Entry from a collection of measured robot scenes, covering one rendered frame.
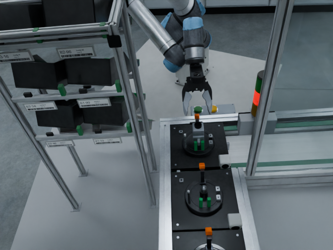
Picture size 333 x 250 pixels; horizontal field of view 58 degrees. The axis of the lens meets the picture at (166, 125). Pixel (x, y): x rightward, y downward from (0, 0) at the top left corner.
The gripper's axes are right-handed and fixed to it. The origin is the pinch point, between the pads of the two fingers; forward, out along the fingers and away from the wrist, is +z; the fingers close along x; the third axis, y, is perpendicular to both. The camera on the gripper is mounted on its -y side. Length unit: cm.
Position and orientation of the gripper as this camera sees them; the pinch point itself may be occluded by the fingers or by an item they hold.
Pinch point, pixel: (197, 112)
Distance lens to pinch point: 115.4
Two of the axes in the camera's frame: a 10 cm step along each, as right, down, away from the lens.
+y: 0.5, -1.0, 9.9
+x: -10.0, 0.6, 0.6
